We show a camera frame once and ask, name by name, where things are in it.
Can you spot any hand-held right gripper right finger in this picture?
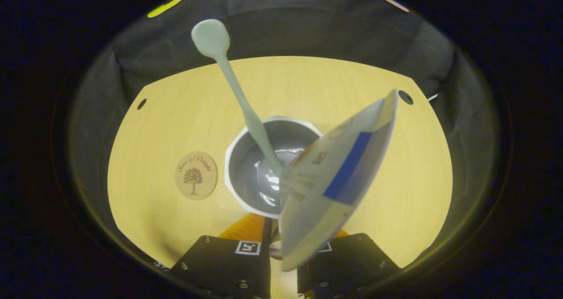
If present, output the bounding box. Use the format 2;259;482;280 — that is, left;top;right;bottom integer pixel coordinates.
297;229;402;299

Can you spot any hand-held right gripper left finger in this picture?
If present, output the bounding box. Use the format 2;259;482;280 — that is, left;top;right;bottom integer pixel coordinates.
169;213;273;299

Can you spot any white toothpaste tube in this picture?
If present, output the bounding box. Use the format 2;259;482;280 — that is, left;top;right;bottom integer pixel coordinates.
278;89;399;272

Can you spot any round wooden coaster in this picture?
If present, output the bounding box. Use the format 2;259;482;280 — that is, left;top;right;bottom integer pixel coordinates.
175;151;219;201

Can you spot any white cup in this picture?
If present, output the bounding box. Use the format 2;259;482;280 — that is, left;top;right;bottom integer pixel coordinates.
224;116;324;261

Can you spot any pale green toothbrush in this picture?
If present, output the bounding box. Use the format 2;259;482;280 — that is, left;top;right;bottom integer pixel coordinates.
191;19;284;176

